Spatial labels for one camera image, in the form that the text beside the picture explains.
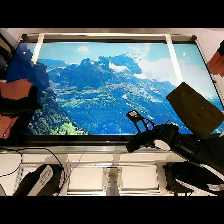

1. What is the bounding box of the blue garment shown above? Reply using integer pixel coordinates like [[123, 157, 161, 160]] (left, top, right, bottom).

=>
[[5, 43, 51, 92]]

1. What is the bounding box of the black cable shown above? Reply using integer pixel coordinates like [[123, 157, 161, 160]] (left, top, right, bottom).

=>
[[0, 145, 66, 178]]

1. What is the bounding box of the olive green garment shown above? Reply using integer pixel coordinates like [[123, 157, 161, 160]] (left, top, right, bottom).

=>
[[165, 81, 224, 138]]

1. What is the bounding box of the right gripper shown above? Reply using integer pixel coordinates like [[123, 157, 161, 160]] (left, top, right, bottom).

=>
[[125, 130, 156, 154]]

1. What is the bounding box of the black garment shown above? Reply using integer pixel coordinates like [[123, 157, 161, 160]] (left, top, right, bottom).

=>
[[0, 85, 43, 117]]

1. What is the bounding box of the red garment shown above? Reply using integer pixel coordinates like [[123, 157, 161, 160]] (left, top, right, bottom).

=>
[[0, 113, 21, 140]]

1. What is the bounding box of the red-brown garment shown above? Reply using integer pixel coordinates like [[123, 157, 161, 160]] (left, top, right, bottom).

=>
[[207, 49, 224, 78]]

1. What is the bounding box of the orange garment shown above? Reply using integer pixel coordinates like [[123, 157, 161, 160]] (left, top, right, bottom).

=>
[[0, 78, 34, 102]]

